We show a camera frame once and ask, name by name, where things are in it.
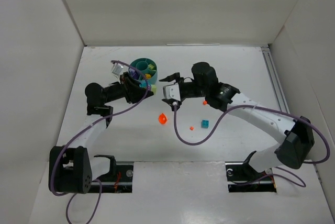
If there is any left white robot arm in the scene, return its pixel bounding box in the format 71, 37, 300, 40
49, 73, 154, 196

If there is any light green sloped lego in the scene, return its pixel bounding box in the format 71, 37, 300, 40
149, 84, 157, 95

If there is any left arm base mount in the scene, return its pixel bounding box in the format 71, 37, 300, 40
83, 155, 134, 194

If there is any aluminium rail right edge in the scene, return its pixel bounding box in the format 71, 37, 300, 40
260, 47, 306, 160

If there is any teal lego brick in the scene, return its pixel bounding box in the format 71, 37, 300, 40
201, 120, 209, 129

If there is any teal round divided container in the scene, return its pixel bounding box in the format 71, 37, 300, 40
128, 58, 158, 85

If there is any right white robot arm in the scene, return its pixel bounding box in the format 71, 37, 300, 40
163, 62, 315, 175

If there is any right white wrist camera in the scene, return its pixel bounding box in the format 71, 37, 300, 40
163, 83, 181, 102

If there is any dark purple long lego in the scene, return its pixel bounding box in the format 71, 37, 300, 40
129, 69, 139, 80

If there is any orange round lego piece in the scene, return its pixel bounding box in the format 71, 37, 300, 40
158, 113, 169, 125

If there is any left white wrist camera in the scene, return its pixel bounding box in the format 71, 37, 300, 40
111, 62, 125, 78

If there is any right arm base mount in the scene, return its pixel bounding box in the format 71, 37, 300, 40
225, 151, 277, 193

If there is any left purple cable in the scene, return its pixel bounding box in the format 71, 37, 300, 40
49, 60, 149, 223

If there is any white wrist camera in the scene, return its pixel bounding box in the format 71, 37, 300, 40
163, 83, 181, 102
111, 62, 125, 78

